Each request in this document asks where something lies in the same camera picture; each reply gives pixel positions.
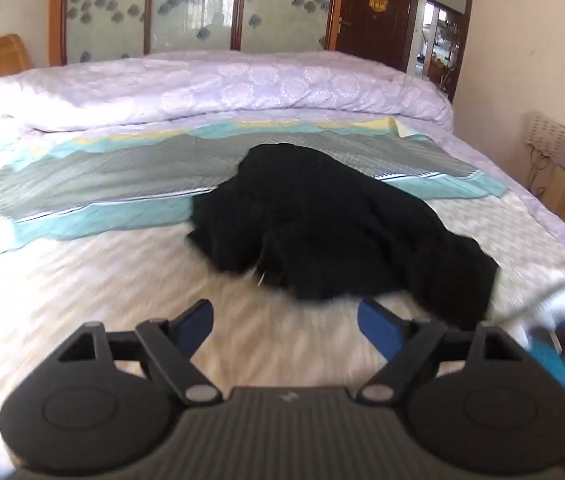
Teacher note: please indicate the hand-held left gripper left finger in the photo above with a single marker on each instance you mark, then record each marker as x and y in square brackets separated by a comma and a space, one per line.
[196, 324]

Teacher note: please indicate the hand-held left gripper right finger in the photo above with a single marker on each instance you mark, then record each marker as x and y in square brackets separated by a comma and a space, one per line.
[380, 331]

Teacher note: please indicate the black pants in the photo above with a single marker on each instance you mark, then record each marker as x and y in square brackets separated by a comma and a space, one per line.
[332, 220]

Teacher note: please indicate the bed with white chevron sheet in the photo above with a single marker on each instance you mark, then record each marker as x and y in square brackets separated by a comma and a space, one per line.
[87, 280]

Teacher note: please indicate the teal grey striped blanket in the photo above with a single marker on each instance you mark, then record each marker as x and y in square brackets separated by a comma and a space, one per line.
[112, 175]

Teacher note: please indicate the lavender folded quilt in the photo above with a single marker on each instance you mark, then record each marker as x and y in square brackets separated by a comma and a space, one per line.
[212, 85]

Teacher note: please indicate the white perforated panel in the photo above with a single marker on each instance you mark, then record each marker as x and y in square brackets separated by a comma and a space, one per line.
[547, 130]

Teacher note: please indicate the dark brown door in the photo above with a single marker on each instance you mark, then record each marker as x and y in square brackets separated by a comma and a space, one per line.
[387, 30]

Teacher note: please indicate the wardrobe with floral glass doors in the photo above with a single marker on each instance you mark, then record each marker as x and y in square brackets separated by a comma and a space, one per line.
[187, 5]

